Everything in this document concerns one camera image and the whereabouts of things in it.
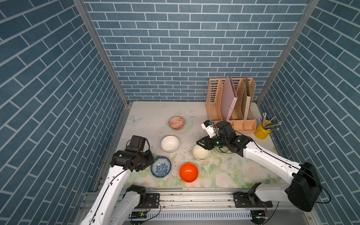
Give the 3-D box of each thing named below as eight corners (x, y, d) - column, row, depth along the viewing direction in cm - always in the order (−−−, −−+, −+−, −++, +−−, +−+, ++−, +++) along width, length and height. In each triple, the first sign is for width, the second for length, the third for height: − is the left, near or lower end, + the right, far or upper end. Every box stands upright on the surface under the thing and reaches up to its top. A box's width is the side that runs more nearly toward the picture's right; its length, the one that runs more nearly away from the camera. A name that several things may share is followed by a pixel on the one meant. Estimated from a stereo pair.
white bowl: (161, 154, 92) (160, 151, 88) (163, 139, 99) (162, 135, 95) (178, 154, 92) (178, 151, 88) (179, 139, 99) (179, 135, 96)
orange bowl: (179, 183, 81) (178, 181, 78) (179, 165, 88) (179, 162, 85) (198, 183, 81) (199, 181, 78) (198, 165, 88) (198, 162, 85)
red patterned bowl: (166, 125, 107) (166, 122, 104) (175, 117, 113) (175, 113, 110) (178, 132, 103) (178, 129, 100) (186, 124, 108) (186, 120, 105)
